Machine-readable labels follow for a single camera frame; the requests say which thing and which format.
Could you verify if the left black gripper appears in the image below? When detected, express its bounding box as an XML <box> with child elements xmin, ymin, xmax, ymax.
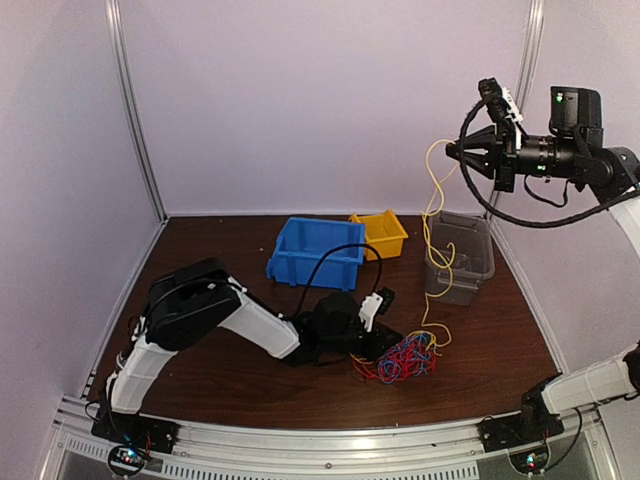
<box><xmin>322</xmin><ymin>321</ymin><xmax>405</xmax><ymax>363</ymax></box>

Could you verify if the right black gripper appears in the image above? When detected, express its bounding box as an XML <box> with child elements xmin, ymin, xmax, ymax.
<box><xmin>447</xmin><ymin>120</ymin><xmax>583</xmax><ymax>191</ymax></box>

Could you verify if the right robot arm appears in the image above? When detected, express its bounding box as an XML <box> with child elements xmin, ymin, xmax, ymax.
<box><xmin>446</xmin><ymin>78</ymin><xmax>639</xmax><ymax>442</ymax></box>

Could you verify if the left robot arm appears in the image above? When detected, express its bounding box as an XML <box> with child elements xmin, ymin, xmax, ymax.
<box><xmin>99</xmin><ymin>258</ymin><xmax>403</xmax><ymax>444</ymax></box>

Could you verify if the yellow plastic bin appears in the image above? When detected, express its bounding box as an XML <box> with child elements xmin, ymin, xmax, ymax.
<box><xmin>349</xmin><ymin>209</ymin><xmax>408</xmax><ymax>259</ymax></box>

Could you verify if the clear grey plastic container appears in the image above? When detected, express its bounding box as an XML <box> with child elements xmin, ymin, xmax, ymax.
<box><xmin>424</xmin><ymin>211</ymin><xmax>495</xmax><ymax>307</ymax></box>

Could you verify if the blue plastic bin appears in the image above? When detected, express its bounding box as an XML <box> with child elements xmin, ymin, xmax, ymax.
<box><xmin>266</xmin><ymin>217</ymin><xmax>365</xmax><ymax>291</ymax></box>

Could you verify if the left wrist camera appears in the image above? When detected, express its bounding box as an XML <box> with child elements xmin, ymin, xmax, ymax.
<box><xmin>358</xmin><ymin>287</ymin><xmax>396</xmax><ymax>333</ymax></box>

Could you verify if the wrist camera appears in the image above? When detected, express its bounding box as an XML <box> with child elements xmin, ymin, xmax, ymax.
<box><xmin>478</xmin><ymin>78</ymin><xmax>527</xmax><ymax>150</ymax></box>
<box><xmin>358</xmin><ymin>287</ymin><xmax>396</xmax><ymax>333</ymax></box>

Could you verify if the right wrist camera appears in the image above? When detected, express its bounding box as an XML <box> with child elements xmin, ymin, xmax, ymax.
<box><xmin>478</xmin><ymin>78</ymin><xmax>527</xmax><ymax>150</ymax></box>

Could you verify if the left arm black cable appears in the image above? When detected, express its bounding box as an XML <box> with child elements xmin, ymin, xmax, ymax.
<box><xmin>297</xmin><ymin>242</ymin><xmax>384</xmax><ymax>319</ymax></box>

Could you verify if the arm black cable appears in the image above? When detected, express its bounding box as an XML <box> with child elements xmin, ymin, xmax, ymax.
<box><xmin>297</xmin><ymin>242</ymin><xmax>384</xmax><ymax>319</ymax></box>
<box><xmin>458</xmin><ymin>99</ymin><xmax>616</xmax><ymax>228</ymax></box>

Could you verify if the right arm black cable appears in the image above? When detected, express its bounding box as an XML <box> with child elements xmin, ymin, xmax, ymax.
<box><xmin>458</xmin><ymin>99</ymin><xmax>616</xmax><ymax>228</ymax></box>

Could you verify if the right aluminium frame post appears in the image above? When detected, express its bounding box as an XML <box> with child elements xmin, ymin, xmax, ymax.
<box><xmin>485</xmin><ymin>0</ymin><xmax>546</xmax><ymax>221</ymax></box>

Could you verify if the aluminium frame post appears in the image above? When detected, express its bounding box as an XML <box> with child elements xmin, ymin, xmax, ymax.
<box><xmin>485</xmin><ymin>0</ymin><xmax>546</xmax><ymax>221</ymax></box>
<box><xmin>105</xmin><ymin>0</ymin><xmax>168</xmax><ymax>223</ymax></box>

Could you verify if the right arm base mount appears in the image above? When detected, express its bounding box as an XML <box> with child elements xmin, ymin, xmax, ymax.
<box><xmin>477</xmin><ymin>382</ymin><xmax>564</xmax><ymax>453</ymax></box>

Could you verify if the aluminium front rail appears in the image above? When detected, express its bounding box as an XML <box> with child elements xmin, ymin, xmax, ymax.
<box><xmin>47</xmin><ymin>394</ymin><xmax>621</xmax><ymax>480</ymax></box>

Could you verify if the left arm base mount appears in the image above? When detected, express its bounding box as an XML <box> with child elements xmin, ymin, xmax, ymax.
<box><xmin>91</xmin><ymin>394</ymin><xmax>179</xmax><ymax>454</ymax></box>

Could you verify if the left aluminium frame post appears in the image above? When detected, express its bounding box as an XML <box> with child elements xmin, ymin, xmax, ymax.
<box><xmin>105</xmin><ymin>0</ymin><xmax>168</xmax><ymax>223</ymax></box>

